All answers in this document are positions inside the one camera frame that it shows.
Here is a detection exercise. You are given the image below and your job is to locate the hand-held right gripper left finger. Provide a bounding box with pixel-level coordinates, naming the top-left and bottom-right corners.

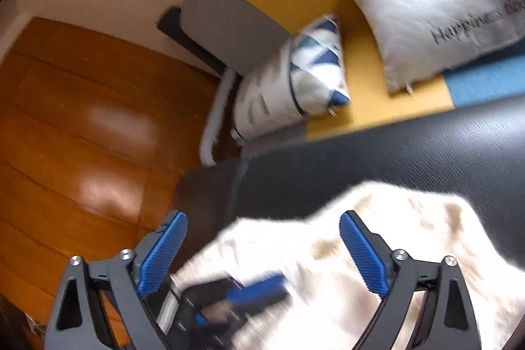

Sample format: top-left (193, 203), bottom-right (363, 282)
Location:
top-left (43, 211), bottom-right (188, 350)

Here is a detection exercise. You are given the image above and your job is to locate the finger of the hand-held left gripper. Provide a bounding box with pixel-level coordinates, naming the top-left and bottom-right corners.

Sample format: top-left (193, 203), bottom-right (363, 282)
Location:
top-left (221, 274), bottom-right (290, 307)

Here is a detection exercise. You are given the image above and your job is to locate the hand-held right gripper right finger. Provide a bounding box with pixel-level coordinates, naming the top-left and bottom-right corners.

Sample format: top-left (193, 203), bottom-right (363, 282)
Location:
top-left (340, 211), bottom-right (482, 350)

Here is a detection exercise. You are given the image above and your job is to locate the cream knit sweater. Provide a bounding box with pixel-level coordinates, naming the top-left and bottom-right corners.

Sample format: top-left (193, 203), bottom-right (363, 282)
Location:
top-left (172, 180), bottom-right (521, 350)

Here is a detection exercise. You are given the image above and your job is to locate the geometric patterned pillow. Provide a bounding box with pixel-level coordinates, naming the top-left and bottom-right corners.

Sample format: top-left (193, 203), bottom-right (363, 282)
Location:
top-left (232, 16), bottom-right (353, 141)

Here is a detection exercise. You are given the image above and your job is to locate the white deer print pillow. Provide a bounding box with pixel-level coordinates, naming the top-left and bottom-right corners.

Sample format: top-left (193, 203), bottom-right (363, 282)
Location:
top-left (346, 0), bottom-right (525, 94)

